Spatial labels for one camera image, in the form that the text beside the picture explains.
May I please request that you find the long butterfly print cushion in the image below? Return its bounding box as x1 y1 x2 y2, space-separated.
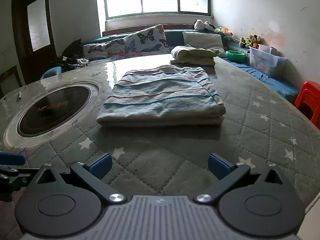
82 39 125 60

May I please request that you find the round induction cooktop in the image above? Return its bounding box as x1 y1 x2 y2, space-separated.
3 82 99 149

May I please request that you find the butterfly print pillow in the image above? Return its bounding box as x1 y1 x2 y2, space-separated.
124 24 170 58

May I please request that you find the clear plastic storage box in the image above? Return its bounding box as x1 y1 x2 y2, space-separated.
249 45 287 79

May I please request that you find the folded cream yellow garment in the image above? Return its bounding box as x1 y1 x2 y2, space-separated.
170 46 220 66

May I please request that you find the small plush toys group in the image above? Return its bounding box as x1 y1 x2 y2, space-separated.
239 34 261 49

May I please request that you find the white grey pillow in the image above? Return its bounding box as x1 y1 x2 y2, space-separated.
183 31 225 53

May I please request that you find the green plastic bowl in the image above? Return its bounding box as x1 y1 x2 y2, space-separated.
226 50 246 62

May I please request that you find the orange green plush toy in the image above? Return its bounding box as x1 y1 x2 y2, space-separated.
215 27 233 36

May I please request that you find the red plastic stool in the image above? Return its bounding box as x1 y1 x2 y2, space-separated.
295 81 320 129

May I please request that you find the black bag on bench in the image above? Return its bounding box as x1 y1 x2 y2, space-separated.
59 38 82 64

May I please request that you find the dark wooden door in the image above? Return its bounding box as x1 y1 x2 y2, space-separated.
11 0 57 84

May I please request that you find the blue striped sweater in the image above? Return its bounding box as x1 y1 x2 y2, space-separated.
97 65 226 127

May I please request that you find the blue chair back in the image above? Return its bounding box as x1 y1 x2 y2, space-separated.
41 66 62 80

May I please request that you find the blue bench cushion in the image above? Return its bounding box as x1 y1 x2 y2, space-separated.
223 58 299 104

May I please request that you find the white plush toy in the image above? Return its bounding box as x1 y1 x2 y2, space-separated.
194 19 216 31

